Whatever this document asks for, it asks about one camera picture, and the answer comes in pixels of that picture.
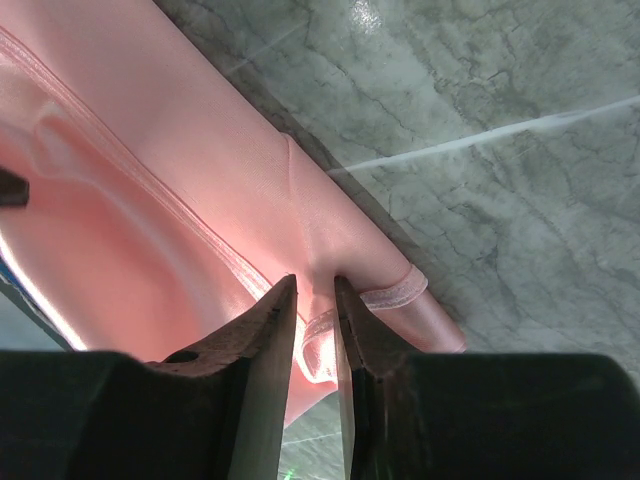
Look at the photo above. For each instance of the pink satin napkin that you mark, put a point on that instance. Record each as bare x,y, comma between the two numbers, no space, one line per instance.
162,204

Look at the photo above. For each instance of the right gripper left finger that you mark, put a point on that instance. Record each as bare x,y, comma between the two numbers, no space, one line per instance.
212,410

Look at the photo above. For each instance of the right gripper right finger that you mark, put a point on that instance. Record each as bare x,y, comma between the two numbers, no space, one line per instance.
406,414

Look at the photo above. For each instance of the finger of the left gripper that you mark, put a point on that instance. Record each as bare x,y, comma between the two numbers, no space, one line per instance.
14,190

